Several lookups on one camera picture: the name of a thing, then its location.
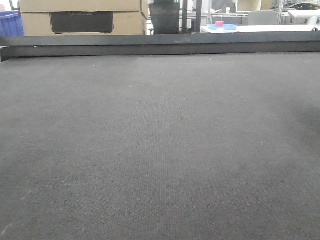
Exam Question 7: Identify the pink tape roll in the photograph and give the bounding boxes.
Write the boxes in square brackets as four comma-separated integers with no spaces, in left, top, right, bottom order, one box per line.
[215,21,225,28]

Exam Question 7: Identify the blue tray on table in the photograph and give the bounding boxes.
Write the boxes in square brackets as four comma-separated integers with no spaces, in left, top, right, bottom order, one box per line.
[207,23,237,31]

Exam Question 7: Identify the black vertical post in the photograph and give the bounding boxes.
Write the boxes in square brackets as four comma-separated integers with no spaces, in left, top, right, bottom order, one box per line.
[194,0,202,33]

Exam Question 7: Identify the large cardboard box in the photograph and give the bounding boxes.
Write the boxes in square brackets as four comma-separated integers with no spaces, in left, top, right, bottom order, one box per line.
[19,0,149,36]

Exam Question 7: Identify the grey office chair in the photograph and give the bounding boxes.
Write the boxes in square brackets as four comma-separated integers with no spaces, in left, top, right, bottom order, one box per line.
[247,10,278,26]

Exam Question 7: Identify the black bin background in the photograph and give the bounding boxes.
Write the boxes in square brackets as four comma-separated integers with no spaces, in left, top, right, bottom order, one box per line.
[148,1,180,35]

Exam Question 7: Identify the white background table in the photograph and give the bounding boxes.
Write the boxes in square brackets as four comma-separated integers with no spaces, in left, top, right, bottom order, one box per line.
[200,24,320,34]

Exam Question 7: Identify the black conveyor side rail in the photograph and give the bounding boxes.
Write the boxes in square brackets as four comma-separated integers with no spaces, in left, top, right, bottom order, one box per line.
[0,30,320,62]

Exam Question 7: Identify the blue plastic crate background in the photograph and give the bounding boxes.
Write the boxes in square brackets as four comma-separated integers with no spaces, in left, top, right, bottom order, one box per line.
[0,11,25,37]

